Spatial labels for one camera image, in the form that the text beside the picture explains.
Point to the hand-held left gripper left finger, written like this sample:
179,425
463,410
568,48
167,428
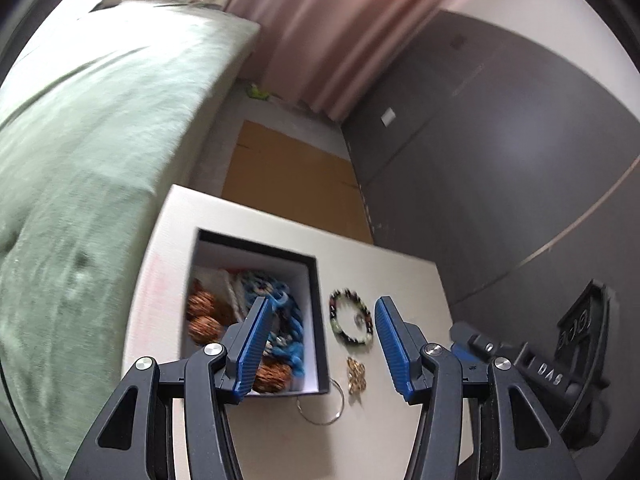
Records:
252,345

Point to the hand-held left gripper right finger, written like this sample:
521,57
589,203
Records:
392,345

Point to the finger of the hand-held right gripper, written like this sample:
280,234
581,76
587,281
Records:
475,342

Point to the pile of mixed jewelry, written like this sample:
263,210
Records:
205,310

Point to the black cardboard box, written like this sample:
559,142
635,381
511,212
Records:
260,249

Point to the gold woven knot ornament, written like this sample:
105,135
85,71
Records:
356,375

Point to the silver hoop bangle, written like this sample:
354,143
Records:
342,400

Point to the flat brown cardboard sheet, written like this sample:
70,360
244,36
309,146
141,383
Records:
295,180

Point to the dark grey wardrobe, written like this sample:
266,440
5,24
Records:
500,160

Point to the small green packet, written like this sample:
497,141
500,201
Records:
257,92

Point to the bed with green blanket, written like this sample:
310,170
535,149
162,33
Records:
100,135

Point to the wide pink curtain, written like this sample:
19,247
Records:
325,35

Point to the white wall socket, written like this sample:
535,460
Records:
388,117

